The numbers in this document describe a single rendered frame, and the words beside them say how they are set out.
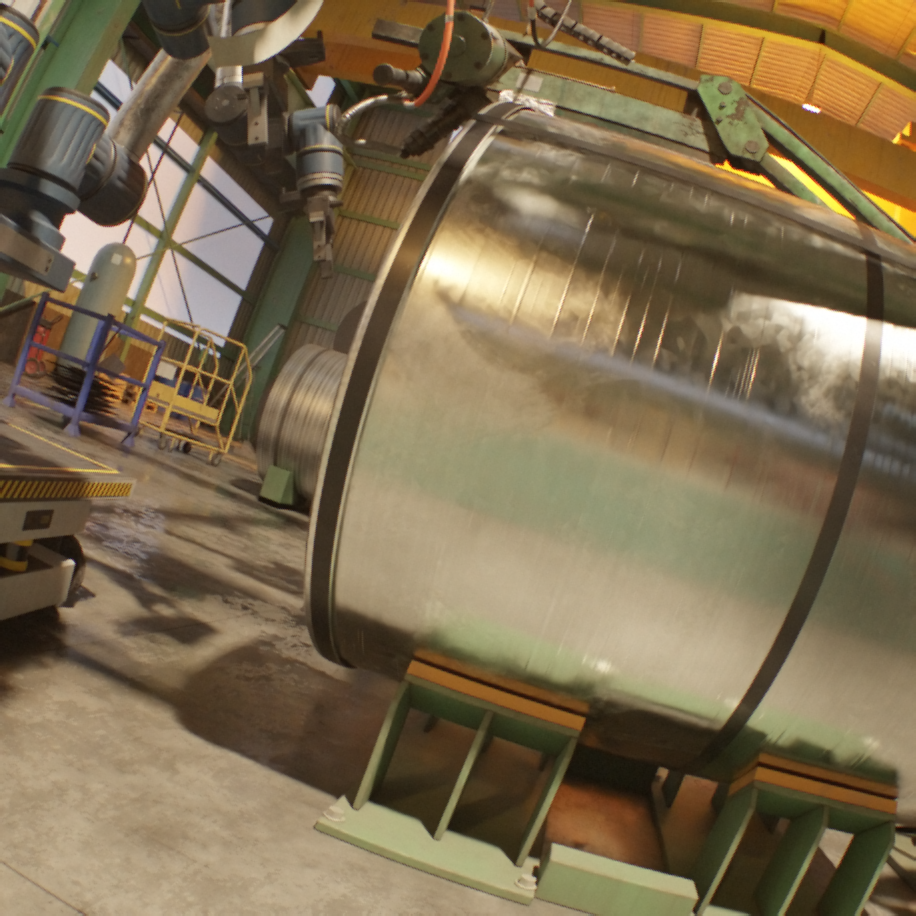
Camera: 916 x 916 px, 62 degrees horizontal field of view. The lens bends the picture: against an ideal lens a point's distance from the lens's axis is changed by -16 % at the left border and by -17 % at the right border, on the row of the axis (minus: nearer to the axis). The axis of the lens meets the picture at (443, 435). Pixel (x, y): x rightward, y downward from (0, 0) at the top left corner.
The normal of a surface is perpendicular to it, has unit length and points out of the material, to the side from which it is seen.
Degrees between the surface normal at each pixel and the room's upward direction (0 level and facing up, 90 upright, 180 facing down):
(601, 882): 90
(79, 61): 90
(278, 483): 90
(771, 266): 62
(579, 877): 90
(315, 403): 79
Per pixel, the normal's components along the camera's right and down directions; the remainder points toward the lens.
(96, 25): -0.16, -0.11
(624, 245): -0.03, -0.44
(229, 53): 0.91, -0.18
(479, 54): -0.35, 0.28
